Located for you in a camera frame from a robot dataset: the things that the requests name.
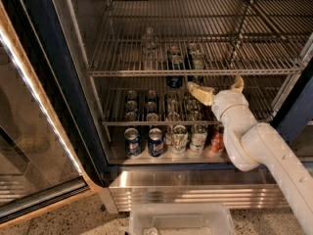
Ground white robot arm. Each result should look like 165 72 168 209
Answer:
187 76 313 235

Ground blue can middle shelf rear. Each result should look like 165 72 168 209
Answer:
167 46 182 61

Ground open glass fridge door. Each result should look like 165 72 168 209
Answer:
0 0 107 229

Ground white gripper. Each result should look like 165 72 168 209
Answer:
187 75 248 119

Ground green can middle shelf rear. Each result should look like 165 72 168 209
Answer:
187 43 201 55

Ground blue can shelf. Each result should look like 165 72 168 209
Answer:
167 46 182 61
166 56 183 88

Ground orange can front left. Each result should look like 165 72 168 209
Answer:
209 124 224 154

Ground clear plastic bin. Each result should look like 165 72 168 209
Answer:
129 203 235 235

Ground right blue fridge door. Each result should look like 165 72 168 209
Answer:
271 58 313 144

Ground blue pepsi can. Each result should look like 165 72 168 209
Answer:
148 128 164 157
124 128 141 157

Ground green can shelf front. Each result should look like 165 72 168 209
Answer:
187 53 204 84

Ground clear water bottle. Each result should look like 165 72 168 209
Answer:
142 27 159 71

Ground blue can middle shelf front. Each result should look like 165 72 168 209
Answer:
166 56 183 88

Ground middle wire shelf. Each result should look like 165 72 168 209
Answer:
100 75 285 126

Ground blue pepsi can front left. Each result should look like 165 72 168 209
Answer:
124 128 141 157

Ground stainless fridge base panel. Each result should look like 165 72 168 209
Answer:
110 168 288 212

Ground wire shelf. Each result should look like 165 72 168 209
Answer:
87 0 313 77
100 75 285 126

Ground white green can front left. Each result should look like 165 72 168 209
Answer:
170 125 188 155

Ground blue pepsi can front right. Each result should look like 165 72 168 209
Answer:
148 128 164 157

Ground top wire shelf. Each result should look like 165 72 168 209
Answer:
87 0 313 77

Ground green can shelf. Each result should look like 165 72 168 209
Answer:
187 53 204 84
187 43 201 55

